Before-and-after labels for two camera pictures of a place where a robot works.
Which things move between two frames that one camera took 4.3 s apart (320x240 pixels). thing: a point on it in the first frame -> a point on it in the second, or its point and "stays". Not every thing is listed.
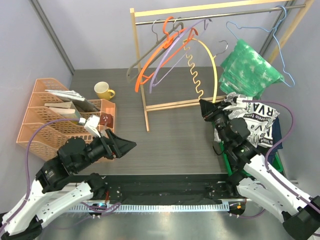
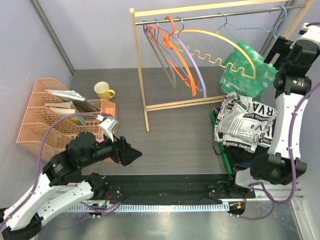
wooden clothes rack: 304,7 stays
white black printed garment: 257,118 stays
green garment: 244,71 stays
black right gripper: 209,110 -> 281,47
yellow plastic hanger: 209,50 -> 217,33
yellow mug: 102,90 stays
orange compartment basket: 107,114 stays
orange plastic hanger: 171,38 -> 168,43
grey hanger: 157,48 -> 174,82
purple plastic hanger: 153,77 -> 179,37
